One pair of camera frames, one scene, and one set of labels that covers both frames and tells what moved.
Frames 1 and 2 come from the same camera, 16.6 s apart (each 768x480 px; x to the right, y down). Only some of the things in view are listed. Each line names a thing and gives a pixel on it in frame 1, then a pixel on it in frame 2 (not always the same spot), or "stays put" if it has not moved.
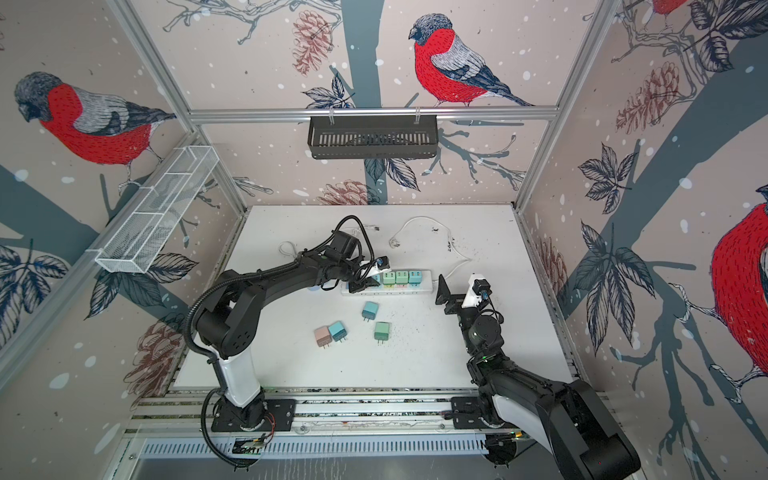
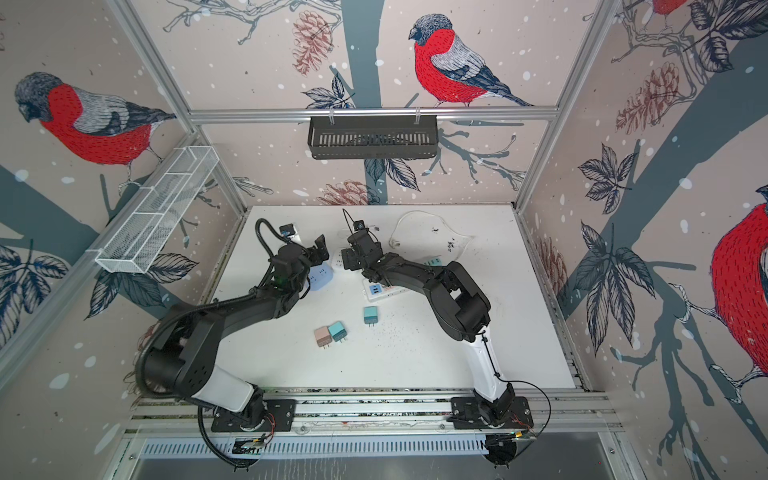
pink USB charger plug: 323,337 stays put
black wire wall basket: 373,137 stays put
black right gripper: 452,299 to 352,256
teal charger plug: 369,310 stays put
